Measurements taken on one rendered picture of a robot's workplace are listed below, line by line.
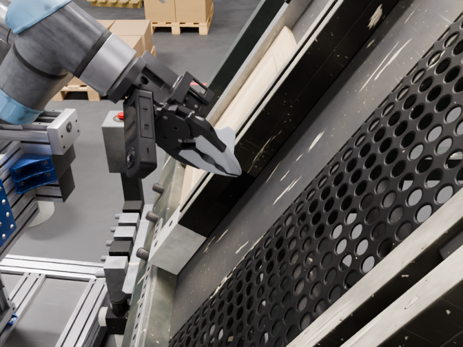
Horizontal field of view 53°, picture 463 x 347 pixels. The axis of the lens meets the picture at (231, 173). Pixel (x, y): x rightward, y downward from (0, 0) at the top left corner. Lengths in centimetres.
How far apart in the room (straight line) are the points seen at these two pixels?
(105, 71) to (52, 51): 7
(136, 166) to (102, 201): 225
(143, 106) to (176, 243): 42
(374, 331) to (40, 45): 49
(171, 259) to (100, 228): 165
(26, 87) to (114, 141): 92
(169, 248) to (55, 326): 101
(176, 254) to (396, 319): 70
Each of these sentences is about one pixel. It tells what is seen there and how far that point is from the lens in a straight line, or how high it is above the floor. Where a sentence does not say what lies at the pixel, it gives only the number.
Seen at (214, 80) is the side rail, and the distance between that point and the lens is 151.
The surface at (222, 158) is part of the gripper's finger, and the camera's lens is 65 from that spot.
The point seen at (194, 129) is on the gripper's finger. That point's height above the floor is 132.
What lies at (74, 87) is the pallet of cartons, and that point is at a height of 13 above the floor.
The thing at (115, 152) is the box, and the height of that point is 83.
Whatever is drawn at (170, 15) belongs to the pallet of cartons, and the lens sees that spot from 580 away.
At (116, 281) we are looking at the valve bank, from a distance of 128.
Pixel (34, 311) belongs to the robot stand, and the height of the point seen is 21.
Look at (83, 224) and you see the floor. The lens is 268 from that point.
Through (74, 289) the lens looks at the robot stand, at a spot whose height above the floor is 21.
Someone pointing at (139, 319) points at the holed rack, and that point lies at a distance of 96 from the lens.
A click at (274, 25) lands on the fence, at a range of 121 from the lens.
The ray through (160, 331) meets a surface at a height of 89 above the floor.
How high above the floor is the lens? 161
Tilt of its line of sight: 33 degrees down
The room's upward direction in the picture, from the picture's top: straight up
